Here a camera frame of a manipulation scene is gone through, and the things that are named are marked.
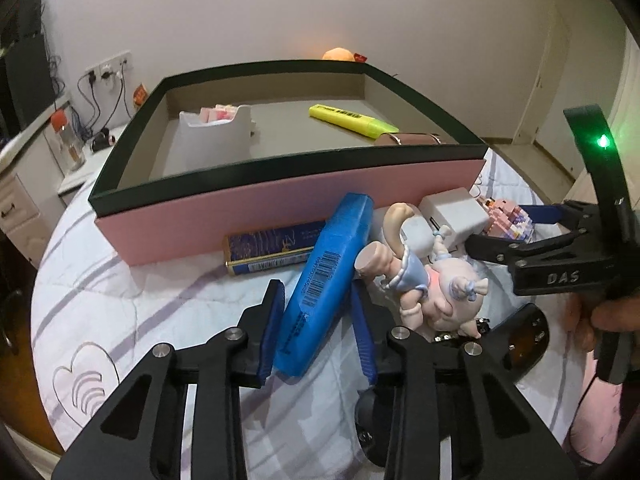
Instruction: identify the pink pixel block figure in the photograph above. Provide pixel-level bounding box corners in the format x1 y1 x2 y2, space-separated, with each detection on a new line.
477 196 534 243

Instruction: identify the white charger cube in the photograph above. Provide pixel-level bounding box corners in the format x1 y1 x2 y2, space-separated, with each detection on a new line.
418 188 489 249

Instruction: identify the pig girl figurine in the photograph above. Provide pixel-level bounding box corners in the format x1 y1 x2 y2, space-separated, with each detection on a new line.
354 203 489 339

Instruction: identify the white earbuds case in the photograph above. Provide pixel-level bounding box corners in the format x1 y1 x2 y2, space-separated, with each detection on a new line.
400 214 450 260

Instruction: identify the rose gold cylinder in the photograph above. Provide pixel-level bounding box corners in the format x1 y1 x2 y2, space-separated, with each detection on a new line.
374 132 444 146

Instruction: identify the yellow highlighter marker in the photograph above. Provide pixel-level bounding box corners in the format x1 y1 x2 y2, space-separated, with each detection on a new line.
308 104 399 140

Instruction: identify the blue highlighter marker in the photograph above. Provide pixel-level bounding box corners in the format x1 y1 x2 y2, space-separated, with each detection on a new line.
274 193 373 378

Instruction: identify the dark blue card box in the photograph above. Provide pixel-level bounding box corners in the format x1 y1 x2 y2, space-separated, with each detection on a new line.
224 220 326 276

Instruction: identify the pink white block kitty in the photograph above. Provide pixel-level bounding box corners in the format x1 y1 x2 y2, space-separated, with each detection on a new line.
198 104 238 124

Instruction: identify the black glasses case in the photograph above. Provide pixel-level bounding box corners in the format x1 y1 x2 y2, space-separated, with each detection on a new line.
434 302 550 390

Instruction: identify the person's right hand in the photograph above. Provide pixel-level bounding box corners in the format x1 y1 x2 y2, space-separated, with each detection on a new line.
564 295 640 352

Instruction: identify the striped white quilt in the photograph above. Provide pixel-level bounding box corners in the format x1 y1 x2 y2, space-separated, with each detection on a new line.
29 146 599 480

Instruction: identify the pink and green storage box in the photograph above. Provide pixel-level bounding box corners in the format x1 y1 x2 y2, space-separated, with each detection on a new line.
89 60 487 266

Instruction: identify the orange octopus plush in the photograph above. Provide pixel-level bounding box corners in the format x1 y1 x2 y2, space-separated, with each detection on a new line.
322 47 356 62

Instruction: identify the white desk with drawers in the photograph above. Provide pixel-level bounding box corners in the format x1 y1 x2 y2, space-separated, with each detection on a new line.
0 93 70 268

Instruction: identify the white bedside cabinet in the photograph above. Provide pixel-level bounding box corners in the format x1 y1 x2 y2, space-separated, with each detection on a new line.
55 123 126 196

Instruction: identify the bottle with orange cap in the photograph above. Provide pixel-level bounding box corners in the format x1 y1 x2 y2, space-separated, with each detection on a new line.
50 108 86 172

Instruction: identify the orange snack bag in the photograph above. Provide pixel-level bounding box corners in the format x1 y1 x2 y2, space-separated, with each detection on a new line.
132 84 149 110

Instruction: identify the black computer tower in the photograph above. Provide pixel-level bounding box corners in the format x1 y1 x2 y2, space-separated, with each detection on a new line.
1 34 55 134

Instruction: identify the small black camera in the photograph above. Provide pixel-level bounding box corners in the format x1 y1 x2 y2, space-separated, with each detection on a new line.
90 127 116 153

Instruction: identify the white wall power strip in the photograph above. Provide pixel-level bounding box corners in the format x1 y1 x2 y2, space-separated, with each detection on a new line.
85 50 132 80

